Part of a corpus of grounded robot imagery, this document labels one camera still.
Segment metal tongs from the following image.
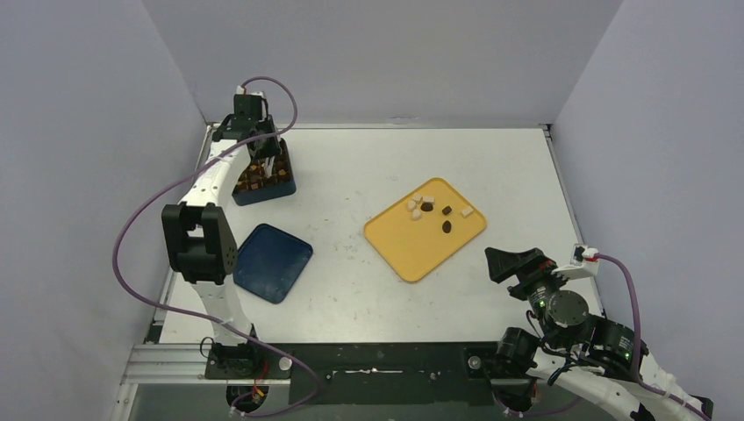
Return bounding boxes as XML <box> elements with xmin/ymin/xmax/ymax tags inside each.
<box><xmin>262</xmin><ymin>155</ymin><xmax>276</xmax><ymax>178</ymax></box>

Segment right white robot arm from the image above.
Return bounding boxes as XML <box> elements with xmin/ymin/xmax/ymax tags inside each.
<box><xmin>479</xmin><ymin>244</ymin><xmax>713</xmax><ymax>420</ymax></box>

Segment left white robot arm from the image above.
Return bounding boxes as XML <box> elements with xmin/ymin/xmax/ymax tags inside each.
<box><xmin>161</xmin><ymin>89</ymin><xmax>275</xmax><ymax>377</ymax></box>

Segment blue chocolate box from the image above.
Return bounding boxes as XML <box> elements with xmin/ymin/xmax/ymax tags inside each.
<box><xmin>232</xmin><ymin>139</ymin><xmax>297</xmax><ymax>206</ymax></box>

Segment yellow plastic tray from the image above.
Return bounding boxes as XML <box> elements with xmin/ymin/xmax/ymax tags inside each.
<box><xmin>363</xmin><ymin>177</ymin><xmax>487</xmax><ymax>283</ymax></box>

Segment blue box lid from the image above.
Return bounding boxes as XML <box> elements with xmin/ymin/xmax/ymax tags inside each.
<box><xmin>233</xmin><ymin>224</ymin><xmax>313</xmax><ymax>304</ymax></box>

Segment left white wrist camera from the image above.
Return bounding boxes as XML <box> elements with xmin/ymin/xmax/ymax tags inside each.
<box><xmin>235</xmin><ymin>85</ymin><xmax>266</xmax><ymax>99</ymax></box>

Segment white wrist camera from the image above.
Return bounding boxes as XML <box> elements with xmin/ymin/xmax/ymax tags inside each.
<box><xmin>552</xmin><ymin>244</ymin><xmax>599</xmax><ymax>281</ymax></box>
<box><xmin>235</xmin><ymin>85</ymin><xmax>266</xmax><ymax>99</ymax></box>

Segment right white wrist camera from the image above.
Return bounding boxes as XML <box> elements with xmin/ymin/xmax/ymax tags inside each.
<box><xmin>552</xmin><ymin>244</ymin><xmax>599</xmax><ymax>281</ymax></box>

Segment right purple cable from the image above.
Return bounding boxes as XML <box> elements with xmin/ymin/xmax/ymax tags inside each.
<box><xmin>592</xmin><ymin>253</ymin><xmax>713</xmax><ymax>421</ymax></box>

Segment purple cable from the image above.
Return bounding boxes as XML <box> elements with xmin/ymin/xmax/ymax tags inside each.
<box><xmin>592</xmin><ymin>253</ymin><xmax>713</xmax><ymax>421</ymax></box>
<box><xmin>111</xmin><ymin>76</ymin><xmax>324</xmax><ymax>419</ymax></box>

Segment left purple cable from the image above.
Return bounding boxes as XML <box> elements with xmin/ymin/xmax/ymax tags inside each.
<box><xmin>111</xmin><ymin>76</ymin><xmax>324</xmax><ymax>419</ymax></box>

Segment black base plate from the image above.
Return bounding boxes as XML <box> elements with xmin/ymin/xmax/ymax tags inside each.
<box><xmin>204</xmin><ymin>342</ymin><xmax>554</xmax><ymax>407</ymax></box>

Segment aluminium rail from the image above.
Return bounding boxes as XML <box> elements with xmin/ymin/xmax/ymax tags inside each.
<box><xmin>122</xmin><ymin>342</ymin><xmax>645</xmax><ymax>385</ymax></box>

